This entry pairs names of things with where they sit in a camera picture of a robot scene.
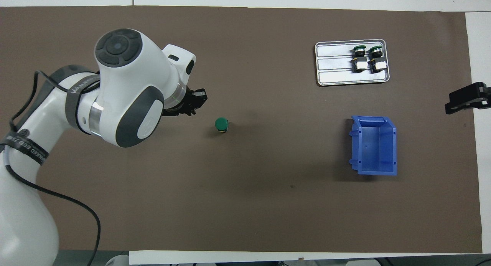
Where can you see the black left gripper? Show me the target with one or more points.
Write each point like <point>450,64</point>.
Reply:
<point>184,106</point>

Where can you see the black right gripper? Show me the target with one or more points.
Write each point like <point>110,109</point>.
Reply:
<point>488,96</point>

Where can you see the green push button switch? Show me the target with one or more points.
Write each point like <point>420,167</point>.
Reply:
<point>221,124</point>
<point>360,64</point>
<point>378,64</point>

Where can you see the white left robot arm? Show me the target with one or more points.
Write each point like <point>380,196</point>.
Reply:
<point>126,74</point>

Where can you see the blue plastic storage bin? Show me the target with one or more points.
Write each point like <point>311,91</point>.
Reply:
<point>374,151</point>

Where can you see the brown table mat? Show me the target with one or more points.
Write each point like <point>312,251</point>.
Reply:
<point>268,200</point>

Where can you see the silver metal tray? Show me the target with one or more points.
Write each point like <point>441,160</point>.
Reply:
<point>333,70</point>

